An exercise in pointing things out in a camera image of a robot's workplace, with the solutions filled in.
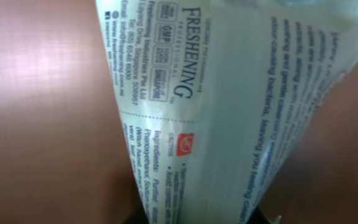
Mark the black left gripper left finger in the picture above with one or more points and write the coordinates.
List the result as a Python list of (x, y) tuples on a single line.
[(137, 215)]

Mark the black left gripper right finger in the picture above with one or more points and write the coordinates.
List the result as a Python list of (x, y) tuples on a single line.
[(258, 217)]

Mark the teal snack packet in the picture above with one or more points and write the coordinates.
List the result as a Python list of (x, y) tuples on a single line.
[(213, 95)]

